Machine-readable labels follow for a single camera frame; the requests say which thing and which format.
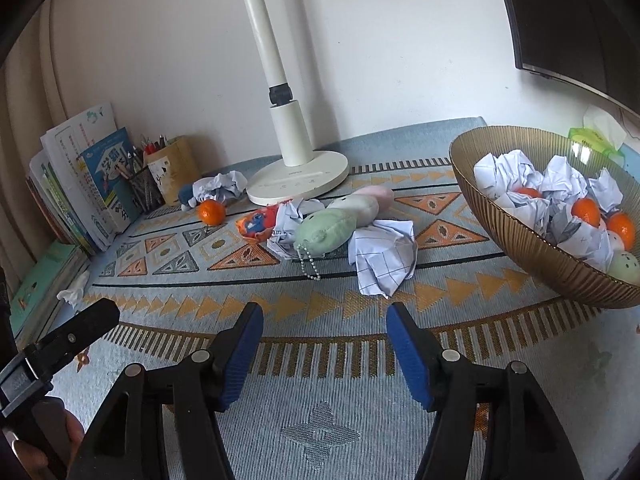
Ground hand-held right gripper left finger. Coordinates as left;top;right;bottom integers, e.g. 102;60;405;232
67;301;265;480

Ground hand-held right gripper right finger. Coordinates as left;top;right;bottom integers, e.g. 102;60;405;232
385;301;584;480

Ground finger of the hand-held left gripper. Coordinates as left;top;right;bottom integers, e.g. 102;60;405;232
29;297;122;379

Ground grid-lined paper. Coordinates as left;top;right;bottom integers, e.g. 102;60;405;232
347;219;419;299

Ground red orange plush toy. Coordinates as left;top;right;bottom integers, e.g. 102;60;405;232
234;204;279;239

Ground gold ribbed bowl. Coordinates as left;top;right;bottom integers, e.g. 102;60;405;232
448;124;640;309

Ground pastel plush caterpillar toy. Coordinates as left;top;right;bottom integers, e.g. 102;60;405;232
294;184;397;282

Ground blue plush toy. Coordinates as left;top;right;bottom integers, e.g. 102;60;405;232
177;182;202;212

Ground pale green perforated ball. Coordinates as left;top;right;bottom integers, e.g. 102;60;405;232
606;250;640;288

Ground white perforated ball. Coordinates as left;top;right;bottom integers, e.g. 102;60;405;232
601;229;627;254

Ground person's left hand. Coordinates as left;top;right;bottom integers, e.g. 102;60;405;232
6;411;87;480

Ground crumpled white tissue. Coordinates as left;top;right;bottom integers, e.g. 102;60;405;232
55;269;92;309

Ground patterned woven mat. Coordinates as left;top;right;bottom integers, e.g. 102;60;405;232
50;151;640;480

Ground row of upright books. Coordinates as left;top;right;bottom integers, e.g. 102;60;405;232
26;101;134;257

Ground black mesh pen holder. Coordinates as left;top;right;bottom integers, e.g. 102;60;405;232
116;161;167;214

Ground bunch of pencils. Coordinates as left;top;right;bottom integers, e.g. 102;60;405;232
116;144;152;182

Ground tan pen holder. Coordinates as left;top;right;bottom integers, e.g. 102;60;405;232
144;135;202;207

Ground light blue desk pad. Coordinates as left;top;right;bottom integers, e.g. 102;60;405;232
50;116;640;480

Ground beige curtain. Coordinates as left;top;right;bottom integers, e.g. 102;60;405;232
0;0;77;271

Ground green tissue pack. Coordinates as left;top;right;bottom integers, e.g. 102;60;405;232
567;104;629;155

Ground white desk lamp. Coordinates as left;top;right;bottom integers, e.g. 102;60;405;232
234;0;350;207

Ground black monitor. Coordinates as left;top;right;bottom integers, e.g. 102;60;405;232
491;0;640;107

